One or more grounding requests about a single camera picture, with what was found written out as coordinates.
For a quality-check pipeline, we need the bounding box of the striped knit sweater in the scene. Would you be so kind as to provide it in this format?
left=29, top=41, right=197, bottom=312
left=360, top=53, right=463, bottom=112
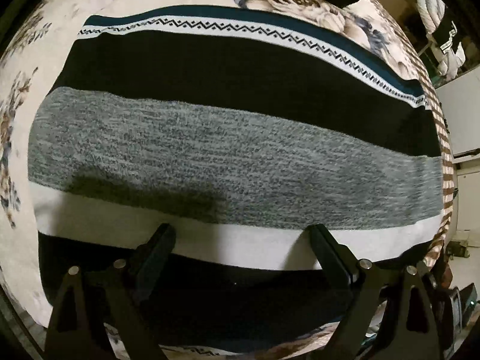
left=27, top=4, right=445, bottom=357

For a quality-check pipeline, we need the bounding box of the white wardrobe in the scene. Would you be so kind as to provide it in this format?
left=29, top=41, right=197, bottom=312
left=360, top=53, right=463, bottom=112
left=435, top=67, right=480, bottom=158

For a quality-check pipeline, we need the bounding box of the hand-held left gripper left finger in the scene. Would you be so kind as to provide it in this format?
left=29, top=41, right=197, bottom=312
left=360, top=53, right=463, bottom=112
left=44, top=223, right=177, bottom=360

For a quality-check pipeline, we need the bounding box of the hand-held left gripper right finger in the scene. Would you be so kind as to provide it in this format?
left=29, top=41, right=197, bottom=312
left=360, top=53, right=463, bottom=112
left=307, top=224, right=441, bottom=360

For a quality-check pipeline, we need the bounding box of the floral quilt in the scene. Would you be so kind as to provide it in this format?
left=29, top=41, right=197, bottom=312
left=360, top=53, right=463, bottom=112
left=0, top=0, right=424, bottom=360

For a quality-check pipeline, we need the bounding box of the black jacket with white stripes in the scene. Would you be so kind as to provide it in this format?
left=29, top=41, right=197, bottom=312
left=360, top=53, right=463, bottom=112
left=431, top=7, right=466, bottom=64

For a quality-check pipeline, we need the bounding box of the white padded jacket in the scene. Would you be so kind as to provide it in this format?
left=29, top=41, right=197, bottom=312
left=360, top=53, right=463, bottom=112
left=407, top=0, right=467, bottom=79

